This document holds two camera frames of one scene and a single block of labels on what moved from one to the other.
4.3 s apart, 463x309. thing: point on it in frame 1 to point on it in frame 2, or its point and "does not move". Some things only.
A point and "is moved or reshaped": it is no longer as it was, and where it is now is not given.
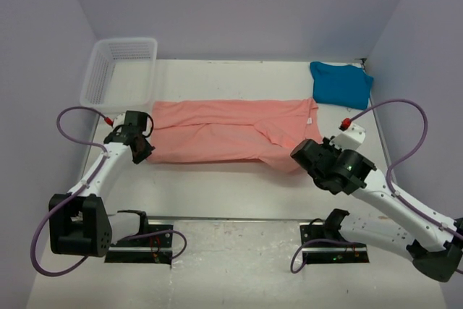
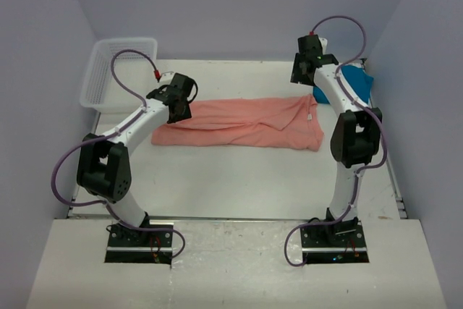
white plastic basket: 121,77 does not move
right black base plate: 323,252 does not move
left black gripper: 145,153 to 186,115
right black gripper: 330,145 to 297,75
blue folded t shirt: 347,86 does not move
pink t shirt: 205,129 is moved or reshaped
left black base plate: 156,249 does not move
